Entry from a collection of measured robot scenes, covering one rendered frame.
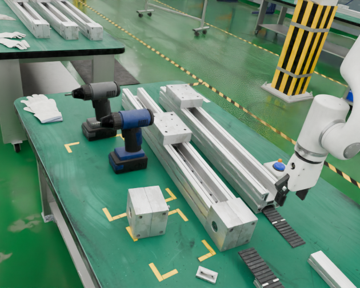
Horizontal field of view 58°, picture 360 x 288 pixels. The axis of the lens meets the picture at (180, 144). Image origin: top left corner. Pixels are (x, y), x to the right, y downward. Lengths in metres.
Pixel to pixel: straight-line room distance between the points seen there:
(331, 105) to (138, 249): 0.60
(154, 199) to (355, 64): 0.59
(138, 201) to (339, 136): 0.52
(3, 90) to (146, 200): 1.65
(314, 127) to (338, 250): 0.41
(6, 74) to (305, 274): 2.00
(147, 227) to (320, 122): 0.51
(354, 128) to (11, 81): 2.02
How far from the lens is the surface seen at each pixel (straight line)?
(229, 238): 0.91
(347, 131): 0.80
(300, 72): 4.20
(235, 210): 0.92
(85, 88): 1.19
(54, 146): 1.26
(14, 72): 2.34
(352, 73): 0.83
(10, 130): 2.51
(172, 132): 1.13
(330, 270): 0.99
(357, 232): 1.20
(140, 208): 0.87
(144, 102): 1.47
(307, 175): 0.94
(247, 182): 1.09
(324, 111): 0.84
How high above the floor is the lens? 1.48
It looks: 32 degrees down
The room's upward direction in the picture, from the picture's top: 10 degrees clockwise
